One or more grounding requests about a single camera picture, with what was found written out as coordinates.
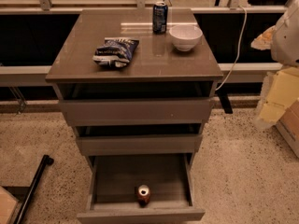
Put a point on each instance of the red coke can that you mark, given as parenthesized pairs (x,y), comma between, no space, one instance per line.
(143,194)

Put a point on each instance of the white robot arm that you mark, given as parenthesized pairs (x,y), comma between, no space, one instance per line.
(285,39)

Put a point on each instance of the grey drawer cabinet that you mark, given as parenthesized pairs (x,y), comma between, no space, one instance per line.
(157,71)

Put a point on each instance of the grey top drawer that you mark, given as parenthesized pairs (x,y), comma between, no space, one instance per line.
(135,111)

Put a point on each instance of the grey middle drawer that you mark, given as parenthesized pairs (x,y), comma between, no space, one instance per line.
(139,144)

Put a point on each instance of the grey open bottom drawer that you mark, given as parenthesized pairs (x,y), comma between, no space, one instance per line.
(112,197)

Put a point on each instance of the blue soda can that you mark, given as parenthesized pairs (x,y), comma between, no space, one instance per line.
(159,18)

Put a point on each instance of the blue chip bag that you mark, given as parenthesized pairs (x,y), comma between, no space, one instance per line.
(117,52)

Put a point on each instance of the white ceramic bowl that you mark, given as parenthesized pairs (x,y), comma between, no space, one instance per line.
(185,37)

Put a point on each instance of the black metal bar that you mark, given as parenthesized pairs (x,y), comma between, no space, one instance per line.
(46,160)

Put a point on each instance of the cardboard box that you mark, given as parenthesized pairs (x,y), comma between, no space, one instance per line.
(288,126)

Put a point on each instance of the wooden board corner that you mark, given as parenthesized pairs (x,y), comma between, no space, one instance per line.
(8,204)

